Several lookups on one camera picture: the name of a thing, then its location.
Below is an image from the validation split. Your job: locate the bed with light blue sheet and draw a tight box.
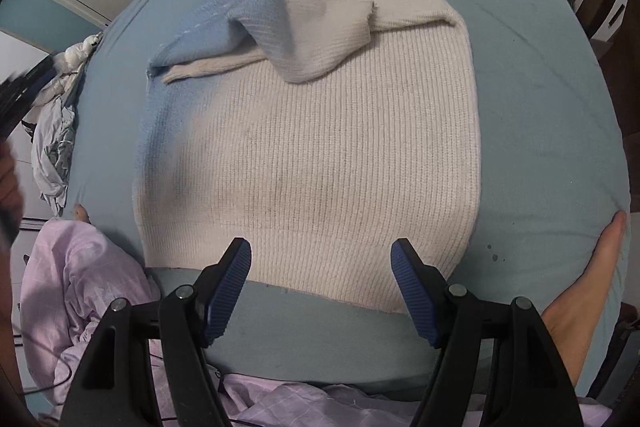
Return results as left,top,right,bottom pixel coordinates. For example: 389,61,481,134
22,0,632,403

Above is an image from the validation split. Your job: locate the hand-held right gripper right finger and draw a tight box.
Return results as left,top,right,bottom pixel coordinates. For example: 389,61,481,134
390,238,586,427

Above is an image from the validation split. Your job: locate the black cable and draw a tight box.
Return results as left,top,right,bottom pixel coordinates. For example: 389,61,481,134
15,347,76,395

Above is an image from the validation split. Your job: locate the person's left hand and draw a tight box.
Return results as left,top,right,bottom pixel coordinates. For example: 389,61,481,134
0,142,25,253

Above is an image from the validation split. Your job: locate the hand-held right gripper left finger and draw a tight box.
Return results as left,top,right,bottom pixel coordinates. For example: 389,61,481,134
60,237,253,427

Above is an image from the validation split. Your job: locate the white and blue knit sweater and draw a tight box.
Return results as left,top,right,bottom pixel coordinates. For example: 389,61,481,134
131,0,483,315

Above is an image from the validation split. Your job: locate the pile of grey white clothes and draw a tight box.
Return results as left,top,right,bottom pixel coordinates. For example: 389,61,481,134
30,34,103,215

